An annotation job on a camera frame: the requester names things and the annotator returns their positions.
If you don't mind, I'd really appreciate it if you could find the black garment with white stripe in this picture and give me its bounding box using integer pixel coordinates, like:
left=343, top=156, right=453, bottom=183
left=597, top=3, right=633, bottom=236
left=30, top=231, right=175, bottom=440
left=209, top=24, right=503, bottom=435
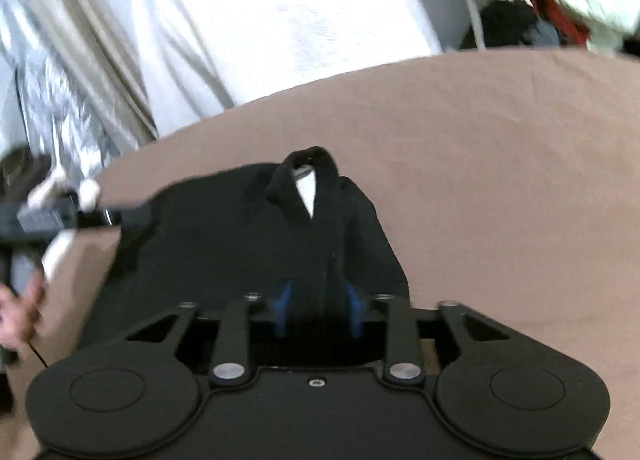
left=79, top=147, right=409, bottom=347

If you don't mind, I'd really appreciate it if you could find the red and black clothes pile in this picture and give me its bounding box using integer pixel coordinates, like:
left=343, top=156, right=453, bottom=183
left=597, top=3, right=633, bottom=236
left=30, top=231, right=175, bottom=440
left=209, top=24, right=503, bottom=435
left=480, top=0, right=590, bottom=49

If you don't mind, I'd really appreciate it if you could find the person's left hand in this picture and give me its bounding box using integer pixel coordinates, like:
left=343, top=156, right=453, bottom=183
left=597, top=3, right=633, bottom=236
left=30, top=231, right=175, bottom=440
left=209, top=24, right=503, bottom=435
left=0, top=269, right=47, bottom=352

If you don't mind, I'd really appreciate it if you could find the white and black folded garment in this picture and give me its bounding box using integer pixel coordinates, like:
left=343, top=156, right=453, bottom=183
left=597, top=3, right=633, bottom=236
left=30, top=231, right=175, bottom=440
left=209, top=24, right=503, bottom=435
left=26, top=165, right=101, bottom=280

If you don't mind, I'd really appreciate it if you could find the grey folded garment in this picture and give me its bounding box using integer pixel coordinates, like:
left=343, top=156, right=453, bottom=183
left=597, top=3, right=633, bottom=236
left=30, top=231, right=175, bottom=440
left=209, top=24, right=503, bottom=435
left=1, top=145, right=52, bottom=202

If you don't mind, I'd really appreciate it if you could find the silver quilted storage bag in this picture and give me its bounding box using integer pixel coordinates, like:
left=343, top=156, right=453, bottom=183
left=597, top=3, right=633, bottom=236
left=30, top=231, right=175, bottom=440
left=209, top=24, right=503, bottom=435
left=1, top=0, right=157, bottom=182

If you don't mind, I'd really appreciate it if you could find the white bed sheet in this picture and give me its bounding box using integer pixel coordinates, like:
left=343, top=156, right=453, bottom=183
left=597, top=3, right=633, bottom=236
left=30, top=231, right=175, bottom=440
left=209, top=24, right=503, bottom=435
left=101, top=0, right=480, bottom=136

